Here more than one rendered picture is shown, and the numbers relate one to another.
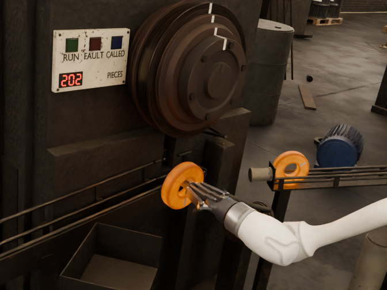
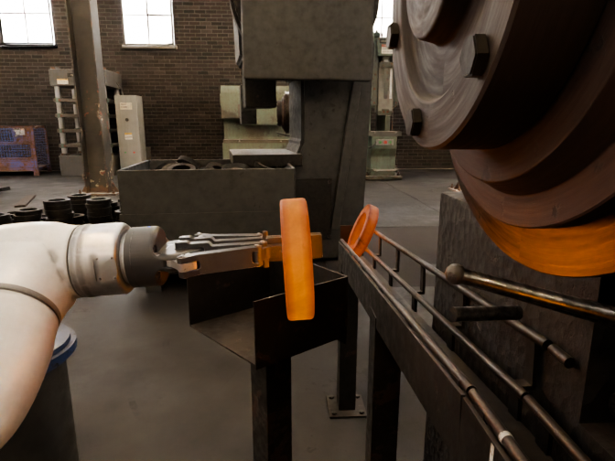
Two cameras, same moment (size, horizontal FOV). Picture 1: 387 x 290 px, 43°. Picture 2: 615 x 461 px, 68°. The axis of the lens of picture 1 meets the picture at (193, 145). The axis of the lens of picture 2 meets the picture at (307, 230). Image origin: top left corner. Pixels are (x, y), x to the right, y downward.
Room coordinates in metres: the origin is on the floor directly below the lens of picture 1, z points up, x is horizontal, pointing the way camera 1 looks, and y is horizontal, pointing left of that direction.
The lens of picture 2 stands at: (1.78, -0.37, 0.99)
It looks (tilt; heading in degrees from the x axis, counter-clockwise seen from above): 13 degrees down; 135
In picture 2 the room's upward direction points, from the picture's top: straight up
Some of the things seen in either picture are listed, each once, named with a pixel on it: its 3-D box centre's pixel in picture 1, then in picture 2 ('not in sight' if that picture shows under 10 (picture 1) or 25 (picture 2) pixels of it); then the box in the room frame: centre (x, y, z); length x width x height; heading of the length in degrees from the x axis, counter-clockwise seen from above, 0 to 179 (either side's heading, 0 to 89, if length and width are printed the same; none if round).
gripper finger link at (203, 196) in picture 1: (201, 196); (224, 249); (1.30, -0.05, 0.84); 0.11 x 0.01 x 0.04; 50
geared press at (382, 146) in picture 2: not in sight; (377, 100); (-3.87, 7.15, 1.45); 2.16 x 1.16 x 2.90; 138
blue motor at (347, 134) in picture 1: (341, 148); not in sight; (3.62, -1.14, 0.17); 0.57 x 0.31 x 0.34; 158
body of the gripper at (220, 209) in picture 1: (221, 206); (168, 254); (1.26, -0.11, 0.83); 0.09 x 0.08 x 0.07; 49
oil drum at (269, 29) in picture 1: (253, 70); not in sight; (4.57, -0.45, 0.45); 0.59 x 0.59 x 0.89
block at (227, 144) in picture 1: (216, 167); not in sight; (1.84, -0.11, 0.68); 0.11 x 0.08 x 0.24; 48
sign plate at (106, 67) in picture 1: (92, 59); not in sight; (1.48, 0.35, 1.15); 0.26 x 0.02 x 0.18; 138
